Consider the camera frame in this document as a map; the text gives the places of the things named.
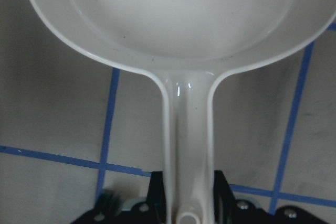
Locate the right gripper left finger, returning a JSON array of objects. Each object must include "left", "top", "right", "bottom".
[{"left": 75, "top": 172, "right": 166, "bottom": 224}]

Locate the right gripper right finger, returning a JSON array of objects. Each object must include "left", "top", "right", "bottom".
[{"left": 213, "top": 170, "right": 327, "bottom": 224}]

